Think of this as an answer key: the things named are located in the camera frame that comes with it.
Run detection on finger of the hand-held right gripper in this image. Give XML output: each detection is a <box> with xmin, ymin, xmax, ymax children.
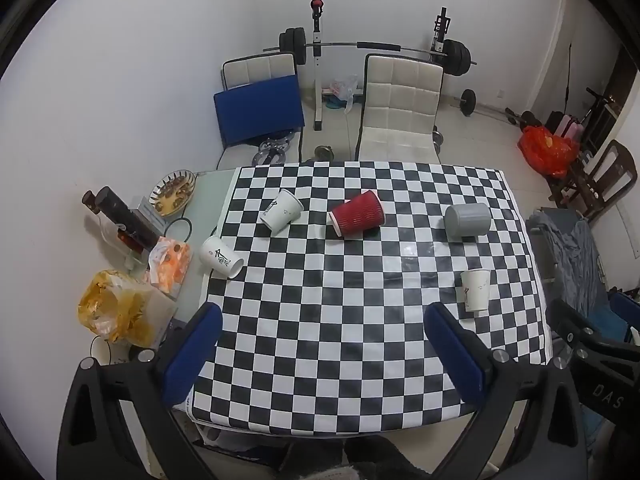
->
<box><xmin>606</xmin><ymin>288</ymin><xmax>640</xmax><ymax>346</ymax></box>
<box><xmin>545</xmin><ymin>298</ymin><xmax>601</xmax><ymax>356</ymax></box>

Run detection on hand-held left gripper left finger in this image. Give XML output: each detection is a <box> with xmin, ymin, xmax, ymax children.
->
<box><xmin>56</xmin><ymin>302</ymin><xmax>223</xmax><ymax>480</ymax></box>

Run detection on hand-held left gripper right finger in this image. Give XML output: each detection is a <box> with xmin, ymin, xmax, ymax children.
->
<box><xmin>424</xmin><ymin>302</ymin><xmax>587</xmax><ymax>480</ymax></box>

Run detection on white paper cup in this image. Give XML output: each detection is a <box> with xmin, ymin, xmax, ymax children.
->
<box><xmin>259</xmin><ymin>189</ymin><xmax>305</xmax><ymax>235</ymax></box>
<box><xmin>460</xmin><ymin>268</ymin><xmax>492</xmax><ymax>313</ymax></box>
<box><xmin>199</xmin><ymin>235</ymin><xmax>245</xmax><ymax>279</ymax></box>

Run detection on grey cup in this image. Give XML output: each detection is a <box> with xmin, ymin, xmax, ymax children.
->
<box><xmin>444</xmin><ymin>202</ymin><xmax>492</xmax><ymax>241</ymax></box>

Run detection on red ribbed paper cup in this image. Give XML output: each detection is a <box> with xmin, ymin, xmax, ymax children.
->
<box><xmin>328</xmin><ymin>189</ymin><xmax>388</xmax><ymax>238</ymax></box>

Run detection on grey cloth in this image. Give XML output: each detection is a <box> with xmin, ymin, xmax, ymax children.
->
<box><xmin>527</xmin><ymin>208</ymin><xmax>613</xmax><ymax>321</ymax></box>

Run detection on yellow plastic bag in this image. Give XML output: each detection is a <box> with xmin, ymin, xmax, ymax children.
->
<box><xmin>76</xmin><ymin>269</ymin><xmax>178</xmax><ymax>348</ymax></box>

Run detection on orange snack packet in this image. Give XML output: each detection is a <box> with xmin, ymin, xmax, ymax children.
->
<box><xmin>147</xmin><ymin>236</ymin><xmax>193</xmax><ymax>295</ymax></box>

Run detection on black white checkered tablecloth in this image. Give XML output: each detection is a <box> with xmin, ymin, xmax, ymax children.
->
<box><xmin>186</xmin><ymin>160</ymin><xmax>551</xmax><ymax>435</ymax></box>

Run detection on brown wooden chair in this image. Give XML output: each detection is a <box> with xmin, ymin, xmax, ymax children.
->
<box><xmin>547</xmin><ymin>140</ymin><xmax>638</xmax><ymax>223</ymax></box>

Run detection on white box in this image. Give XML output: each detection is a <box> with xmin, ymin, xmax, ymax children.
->
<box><xmin>131</xmin><ymin>195</ymin><xmax>167</xmax><ymax>233</ymax></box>

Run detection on black cylinder bottle box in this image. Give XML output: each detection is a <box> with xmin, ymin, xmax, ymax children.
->
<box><xmin>95</xmin><ymin>186</ymin><xmax>161</xmax><ymax>250</ymax></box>

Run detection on plate with food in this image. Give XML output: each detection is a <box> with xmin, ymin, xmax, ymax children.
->
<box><xmin>150</xmin><ymin>169</ymin><xmax>197</xmax><ymax>218</ymax></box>

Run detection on red orange plastic bag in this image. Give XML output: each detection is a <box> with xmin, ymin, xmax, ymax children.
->
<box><xmin>517</xmin><ymin>126</ymin><xmax>581</xmax><ymax>178</ymax></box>

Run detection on pink suitcase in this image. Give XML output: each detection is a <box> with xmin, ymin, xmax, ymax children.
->
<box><xmin>545</xmin><ymin>110</ymin><xmax>586</xmax><ymax>142</ymax></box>

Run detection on black scooter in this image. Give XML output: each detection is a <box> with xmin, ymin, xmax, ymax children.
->
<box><xmin>580</xmin><ymin>87</ymin><xmax>622</xmax><ymax>131</ymax></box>

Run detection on chrome weight plates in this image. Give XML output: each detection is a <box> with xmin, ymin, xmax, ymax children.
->
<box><xmin>252</xmin><ymin>132</ymin><xmax>295</xmax><ymax>165</ymax></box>

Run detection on short barbell with black plate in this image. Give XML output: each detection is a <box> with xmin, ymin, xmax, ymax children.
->
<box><xmin>452</xmin><ymin>89</ymin><xmax>521</xmax><ymax>123</ymax></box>

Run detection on blue board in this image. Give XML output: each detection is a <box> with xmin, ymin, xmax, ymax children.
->
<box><xmin>213</xmin><ymin>75</ymin><xmax>306</xmax><ymax>151</ymax></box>

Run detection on white padded chair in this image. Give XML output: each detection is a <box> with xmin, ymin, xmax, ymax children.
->
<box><xmin>355</xmin><ymin>53</ymin><xmax>445</xmax><ymax>164</ymax></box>
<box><xmin>217</xmin><ymin>52</ymin><xmax>306</xmax><ymax>171</ymax></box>

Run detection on white plastic bag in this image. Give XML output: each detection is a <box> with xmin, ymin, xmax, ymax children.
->
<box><xmin>322</xmin><ymin>76</ymin><xmax>361</xmax><ymax>113</ymax></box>

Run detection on white barbell rack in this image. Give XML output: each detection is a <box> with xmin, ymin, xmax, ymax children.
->
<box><xmin>307</xmin><ymin>0</ymin><xmax>451</xmax><ymax>132</ymax></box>

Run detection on long barbell with black plates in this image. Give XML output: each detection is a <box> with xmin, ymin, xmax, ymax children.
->
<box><xmin>263</xmin><ymin>27</ymin><xmax>477</xmax><ymax>78</ymax></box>

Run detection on black cable loop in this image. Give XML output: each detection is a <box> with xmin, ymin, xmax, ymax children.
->
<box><xmin>159</xmin><ymin>218</ymin><xmax>193</xmax><ymax>245</ymax></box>

